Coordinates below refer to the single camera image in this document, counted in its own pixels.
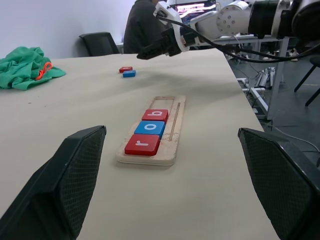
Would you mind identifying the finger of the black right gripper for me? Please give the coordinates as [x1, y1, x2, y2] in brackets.
[136, 46, 165, 60]
[147, 37, 167, 50]

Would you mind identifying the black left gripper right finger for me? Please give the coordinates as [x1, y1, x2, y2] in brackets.
[237, 127, 320, 240]

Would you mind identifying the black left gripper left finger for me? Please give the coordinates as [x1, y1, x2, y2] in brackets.
[0, 125, 107, 240]

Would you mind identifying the red letter tile b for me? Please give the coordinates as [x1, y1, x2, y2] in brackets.
[141, 108, 170, 124]

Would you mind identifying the wooden letter tray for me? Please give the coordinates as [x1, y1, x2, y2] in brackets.
[115, 95, 187, 166]

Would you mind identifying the person in dark grey top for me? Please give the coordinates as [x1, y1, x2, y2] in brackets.
[123, 0, 176, 55]

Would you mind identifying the computer monitor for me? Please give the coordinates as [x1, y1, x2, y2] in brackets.
[174, 0, 217, 24]

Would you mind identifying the black office chair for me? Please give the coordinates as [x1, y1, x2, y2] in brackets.
[79, 31, 121, 58]

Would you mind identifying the thin wooden stick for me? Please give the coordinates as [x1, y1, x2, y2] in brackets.
[168, 102, 181, 142]

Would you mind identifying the green crumpled cloth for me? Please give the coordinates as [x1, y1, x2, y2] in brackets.
[0, 46, 67, 90]

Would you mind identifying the black chair with thin legs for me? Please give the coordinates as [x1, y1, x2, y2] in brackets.
[293, 55, 320, 107]

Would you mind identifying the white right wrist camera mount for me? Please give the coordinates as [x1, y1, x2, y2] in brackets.
[153, 0, 191, 53]

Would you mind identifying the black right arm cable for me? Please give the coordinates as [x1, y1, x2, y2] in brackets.
[156, 14, 320, 64]

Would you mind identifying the white metal floor frame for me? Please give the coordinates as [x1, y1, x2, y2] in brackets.
[235, 77, 270, 120]

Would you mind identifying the orange cord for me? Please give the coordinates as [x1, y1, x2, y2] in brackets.
[35, 62, 53, 81]

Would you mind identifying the white desk frame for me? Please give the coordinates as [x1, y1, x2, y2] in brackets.
[214, 33, 292, 121]

